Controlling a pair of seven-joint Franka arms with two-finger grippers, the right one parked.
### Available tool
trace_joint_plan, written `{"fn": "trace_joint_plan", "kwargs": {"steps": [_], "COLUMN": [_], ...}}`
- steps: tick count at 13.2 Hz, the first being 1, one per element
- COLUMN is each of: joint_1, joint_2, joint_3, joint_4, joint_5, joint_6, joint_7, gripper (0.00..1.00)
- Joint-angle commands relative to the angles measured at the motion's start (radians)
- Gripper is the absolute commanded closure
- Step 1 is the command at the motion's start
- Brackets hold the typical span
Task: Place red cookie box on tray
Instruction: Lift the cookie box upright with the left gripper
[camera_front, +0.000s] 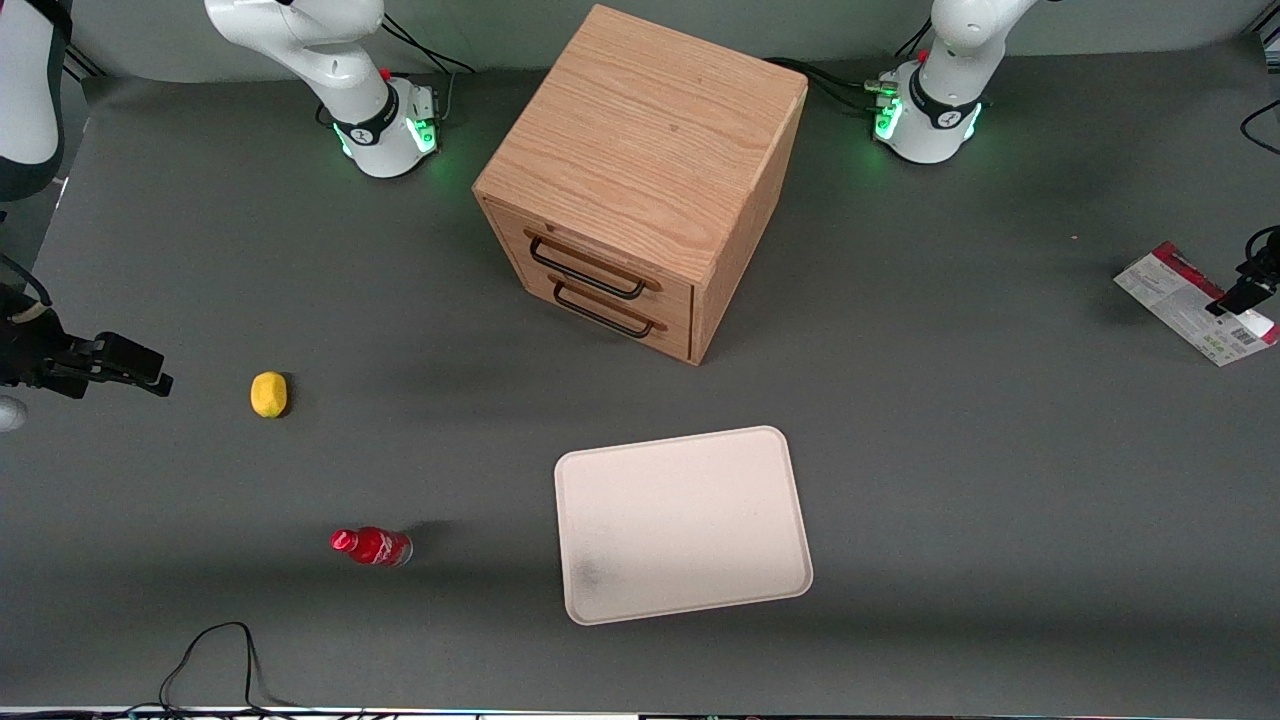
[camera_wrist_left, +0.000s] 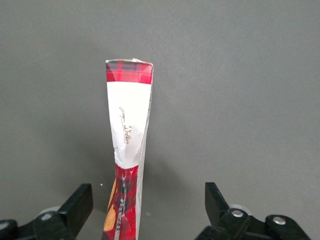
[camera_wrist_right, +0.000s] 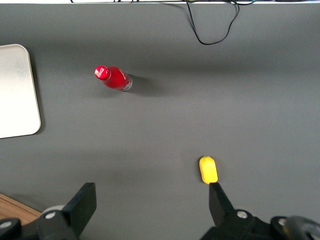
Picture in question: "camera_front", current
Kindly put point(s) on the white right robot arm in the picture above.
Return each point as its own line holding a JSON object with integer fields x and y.
{"x": 370, "y": 130}

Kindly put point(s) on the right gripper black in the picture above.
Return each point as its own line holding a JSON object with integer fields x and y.
{"x": 30, "y": 352}

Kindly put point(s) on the yellow lemon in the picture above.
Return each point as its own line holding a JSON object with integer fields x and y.
{"x": 268, "y": 394}

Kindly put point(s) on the wooden two-drawer cabinet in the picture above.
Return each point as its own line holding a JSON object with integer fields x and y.
{"x": 640, "y": 150}

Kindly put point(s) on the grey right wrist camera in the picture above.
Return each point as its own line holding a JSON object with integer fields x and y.
{"x": 8, "y": 412}

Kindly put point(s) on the beige plastic tray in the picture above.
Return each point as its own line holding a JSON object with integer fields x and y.
{"x": 680, "y": 525}

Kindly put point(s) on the wooden drawer front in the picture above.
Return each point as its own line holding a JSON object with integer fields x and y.
{"x": 670, "y": 300}
{"x": 520, "y": 262}

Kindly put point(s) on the red soda bottle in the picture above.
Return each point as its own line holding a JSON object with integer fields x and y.
{"x": 375, "y": 546}

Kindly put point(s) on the red cookie box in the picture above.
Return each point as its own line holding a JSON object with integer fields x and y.
{"x": 1170, "y": 290}

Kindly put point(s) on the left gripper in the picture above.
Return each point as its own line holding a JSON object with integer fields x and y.
{"x": 1254, "y": 276}

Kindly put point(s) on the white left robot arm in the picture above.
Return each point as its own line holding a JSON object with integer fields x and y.
{"x": 940, "y": 130}

